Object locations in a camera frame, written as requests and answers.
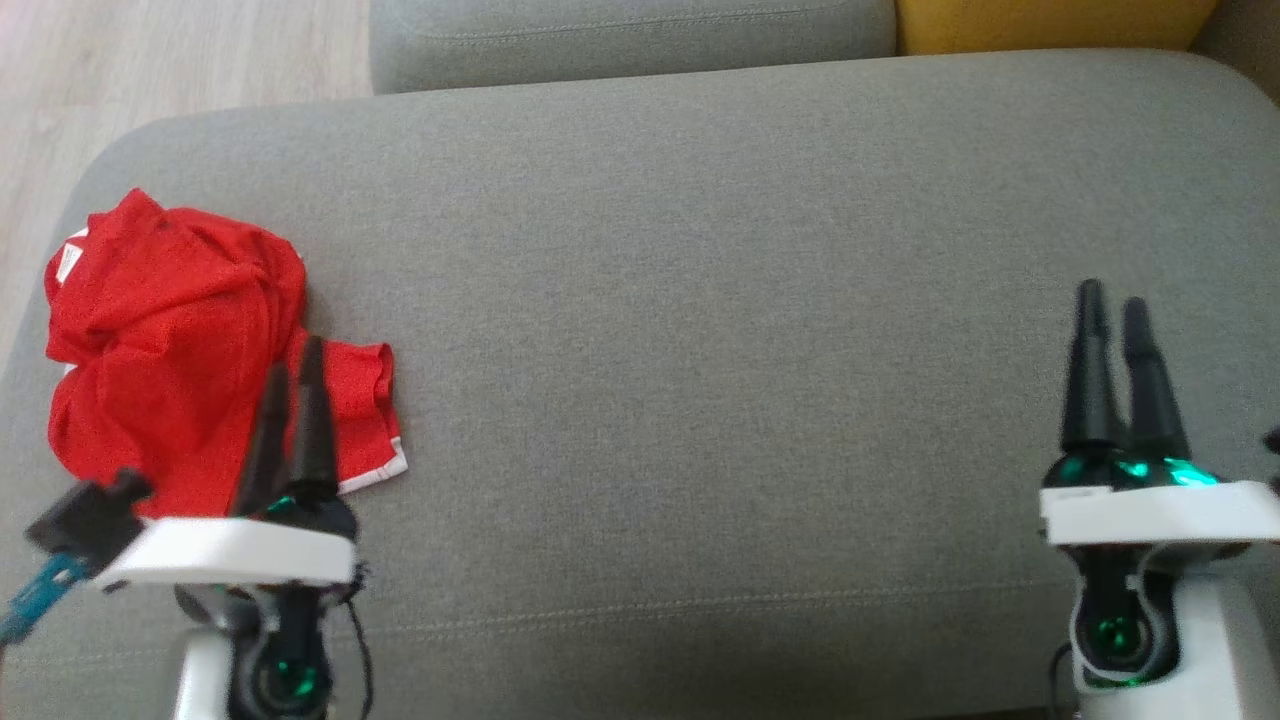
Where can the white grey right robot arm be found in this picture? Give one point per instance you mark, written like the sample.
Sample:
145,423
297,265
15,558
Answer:
1225,640

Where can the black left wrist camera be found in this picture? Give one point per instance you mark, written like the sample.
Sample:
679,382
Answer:
85,525

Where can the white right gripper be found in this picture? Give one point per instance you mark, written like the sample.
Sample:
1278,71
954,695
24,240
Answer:
1160,512

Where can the red shorts with white trim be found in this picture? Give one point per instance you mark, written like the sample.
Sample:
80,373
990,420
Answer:
200,450

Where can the yellow sofa back cushion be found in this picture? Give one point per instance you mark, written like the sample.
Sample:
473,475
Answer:
1050,25

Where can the grey yellow sofa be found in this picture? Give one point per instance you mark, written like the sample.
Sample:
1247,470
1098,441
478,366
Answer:
700,350

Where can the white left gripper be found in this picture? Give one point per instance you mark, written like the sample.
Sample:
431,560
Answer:
220,550

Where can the red jersey with number three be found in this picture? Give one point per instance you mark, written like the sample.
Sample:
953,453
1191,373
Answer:
170,280

